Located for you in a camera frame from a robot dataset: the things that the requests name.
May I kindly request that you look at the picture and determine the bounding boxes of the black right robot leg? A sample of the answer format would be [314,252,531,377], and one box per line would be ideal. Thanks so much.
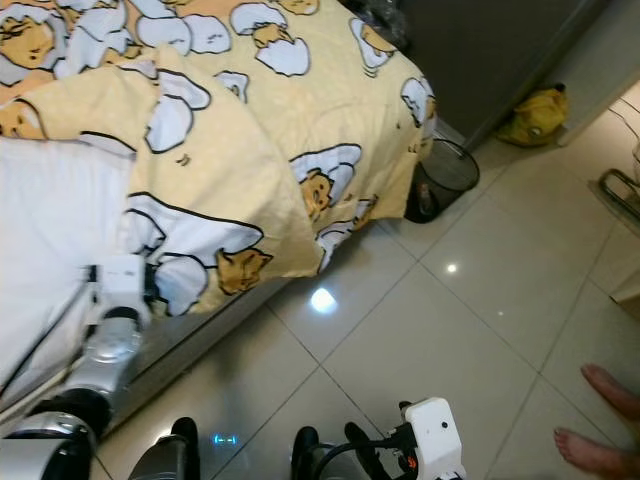
[290,428,321,480]

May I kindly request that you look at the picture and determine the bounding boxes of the black robot leg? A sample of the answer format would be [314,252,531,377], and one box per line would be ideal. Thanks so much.
[125,418,201,480]
[290,428,321,480]

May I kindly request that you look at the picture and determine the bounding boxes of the person's bare foot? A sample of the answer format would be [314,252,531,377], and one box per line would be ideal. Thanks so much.
[582,363,640,421]
[555,428,640,477]

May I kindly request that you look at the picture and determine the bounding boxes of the black left robot leg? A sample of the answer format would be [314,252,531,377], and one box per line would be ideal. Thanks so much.
[125,418,201,480]

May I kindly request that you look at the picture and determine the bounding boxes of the black mesh wastebasket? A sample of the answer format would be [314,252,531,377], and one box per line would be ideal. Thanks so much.
[405,138,481,223]

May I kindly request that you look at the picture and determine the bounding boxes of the pale yellow cartoon quilt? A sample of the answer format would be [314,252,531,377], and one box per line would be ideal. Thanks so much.
[10,0,436,319]

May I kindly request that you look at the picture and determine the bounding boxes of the white quilted mattress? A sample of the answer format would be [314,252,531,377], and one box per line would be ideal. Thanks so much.
[0,125,136,421]

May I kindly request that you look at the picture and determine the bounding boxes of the chrome metal rack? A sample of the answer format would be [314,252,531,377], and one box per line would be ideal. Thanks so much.
[598,168,640,226]

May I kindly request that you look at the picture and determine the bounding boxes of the yellow bag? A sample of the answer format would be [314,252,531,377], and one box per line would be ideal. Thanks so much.
[497,85,569,149]

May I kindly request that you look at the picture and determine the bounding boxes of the dark grey cabinet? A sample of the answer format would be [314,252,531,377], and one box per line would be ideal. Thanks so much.
[400,0,611,151]

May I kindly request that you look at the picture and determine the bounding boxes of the black plastic bag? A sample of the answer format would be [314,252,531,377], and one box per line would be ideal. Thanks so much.
[345,0,409,46]

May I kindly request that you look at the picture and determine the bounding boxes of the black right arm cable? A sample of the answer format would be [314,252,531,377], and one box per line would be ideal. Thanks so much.
[310,440,401,480]

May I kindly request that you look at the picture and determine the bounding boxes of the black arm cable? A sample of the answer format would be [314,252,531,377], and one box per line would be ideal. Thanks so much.
[310,440,401,480]
[0,290,97,401]

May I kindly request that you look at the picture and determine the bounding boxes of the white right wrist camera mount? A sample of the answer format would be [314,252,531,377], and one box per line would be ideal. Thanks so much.
[400,398,466,480]

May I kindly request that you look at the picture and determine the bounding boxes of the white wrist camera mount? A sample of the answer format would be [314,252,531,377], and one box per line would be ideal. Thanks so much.
[400,398,466,480]
[95,255,151,321]

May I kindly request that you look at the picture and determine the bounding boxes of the grey bed frame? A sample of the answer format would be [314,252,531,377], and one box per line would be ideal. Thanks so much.
[0,270,321,446]

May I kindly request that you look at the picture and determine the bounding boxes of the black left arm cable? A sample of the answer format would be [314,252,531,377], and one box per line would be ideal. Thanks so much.
[0,290,97,401]

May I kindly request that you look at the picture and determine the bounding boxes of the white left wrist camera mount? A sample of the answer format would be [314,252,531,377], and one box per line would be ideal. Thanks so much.
[95,255,151,321]

